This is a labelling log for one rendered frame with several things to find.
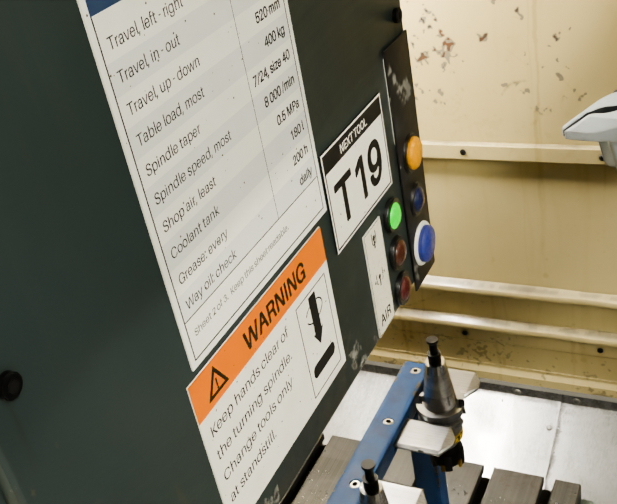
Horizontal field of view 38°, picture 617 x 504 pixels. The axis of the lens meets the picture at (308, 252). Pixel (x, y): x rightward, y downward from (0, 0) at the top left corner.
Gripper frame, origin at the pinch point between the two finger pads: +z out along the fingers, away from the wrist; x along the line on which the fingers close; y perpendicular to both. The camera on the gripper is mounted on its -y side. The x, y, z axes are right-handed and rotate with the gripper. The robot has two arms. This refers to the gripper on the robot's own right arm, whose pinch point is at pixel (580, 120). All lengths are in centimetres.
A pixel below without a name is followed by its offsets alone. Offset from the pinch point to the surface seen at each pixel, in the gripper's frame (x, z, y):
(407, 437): 24, 15, 50
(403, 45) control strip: 1.4, 12.2, -7.9
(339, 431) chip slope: 74, 25, 92
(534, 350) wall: 68, -13, 76
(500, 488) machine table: 42, 0, 82
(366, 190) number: -6.8, 17.0, -1.2
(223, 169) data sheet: -20.0, 24.7, -10.7
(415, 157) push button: -0.6, 12.6, 0.1
